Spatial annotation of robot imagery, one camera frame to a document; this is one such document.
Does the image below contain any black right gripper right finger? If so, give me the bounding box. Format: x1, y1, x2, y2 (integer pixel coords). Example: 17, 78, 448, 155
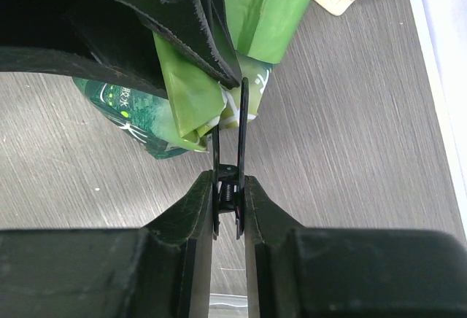
244, 177, 466, 317

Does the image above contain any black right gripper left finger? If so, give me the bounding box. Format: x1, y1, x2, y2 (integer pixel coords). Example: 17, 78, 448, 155
1, 171, 212, 317

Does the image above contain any green litter bag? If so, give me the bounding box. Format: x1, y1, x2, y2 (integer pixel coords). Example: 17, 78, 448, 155
74, 0, 310, 160

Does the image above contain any black bag clip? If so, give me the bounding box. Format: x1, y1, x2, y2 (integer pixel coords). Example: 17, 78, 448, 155
212, 77, 249, 240

